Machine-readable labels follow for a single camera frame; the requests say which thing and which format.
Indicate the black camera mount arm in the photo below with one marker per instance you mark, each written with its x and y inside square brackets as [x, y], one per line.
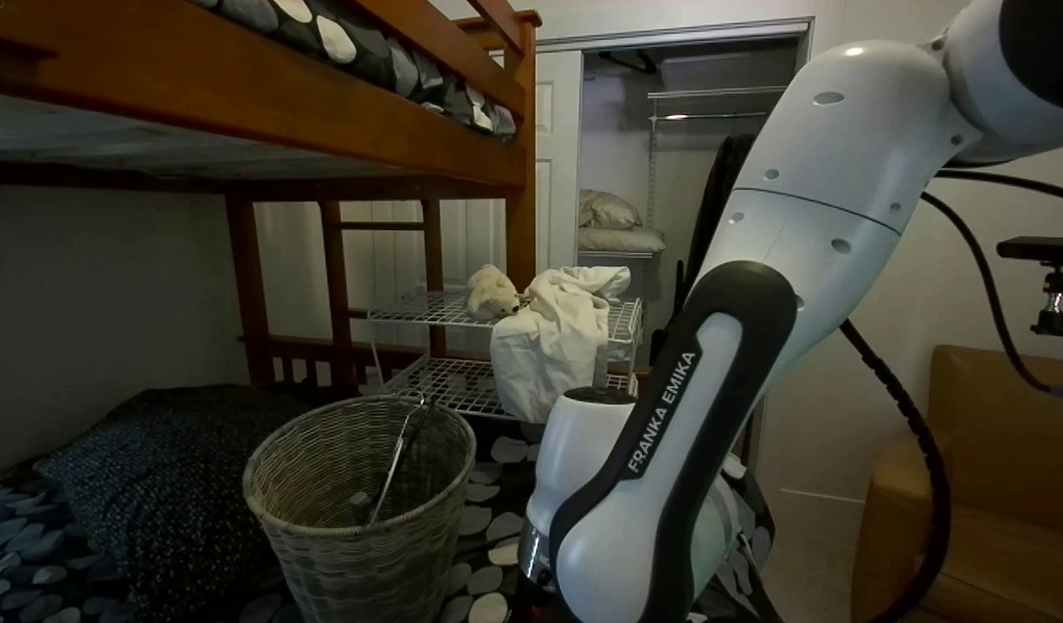
[1038, 246]

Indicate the white crumpled cloth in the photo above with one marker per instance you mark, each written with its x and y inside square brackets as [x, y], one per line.
[550, 346]

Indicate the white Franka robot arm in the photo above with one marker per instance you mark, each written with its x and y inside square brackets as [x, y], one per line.
[828, 174]

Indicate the wooden bunk bed frame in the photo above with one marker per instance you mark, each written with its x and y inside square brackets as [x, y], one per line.
[263, 109]

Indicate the dark speckled blanket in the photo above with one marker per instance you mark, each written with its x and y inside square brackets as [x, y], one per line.
[162, 487]

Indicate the tan leather armchair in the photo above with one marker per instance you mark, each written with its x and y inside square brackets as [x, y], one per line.
[1002, 543]

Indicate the white closet door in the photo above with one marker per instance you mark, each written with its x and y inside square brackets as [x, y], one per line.
[560, 159]

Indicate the white closet shelf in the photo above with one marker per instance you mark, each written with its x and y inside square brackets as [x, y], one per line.
[714, 98]

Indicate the white closet pillow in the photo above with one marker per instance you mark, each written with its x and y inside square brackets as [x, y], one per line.
[606, 209]

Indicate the dark hanging jacket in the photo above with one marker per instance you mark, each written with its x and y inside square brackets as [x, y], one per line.
[704, 229]

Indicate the beige stuffed toy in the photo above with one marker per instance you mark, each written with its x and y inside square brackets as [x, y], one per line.
[489, 296]

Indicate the black dotted bedspread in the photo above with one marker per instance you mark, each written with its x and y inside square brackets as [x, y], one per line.
[482, 506]

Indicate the woven wicker basket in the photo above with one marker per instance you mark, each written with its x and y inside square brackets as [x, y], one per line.
[358, 564]

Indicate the dotted upper bunk mattress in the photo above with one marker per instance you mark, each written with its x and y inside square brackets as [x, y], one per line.
[358, 45]

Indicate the folded white bedding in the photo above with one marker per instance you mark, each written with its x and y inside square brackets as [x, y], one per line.
[621, 241]

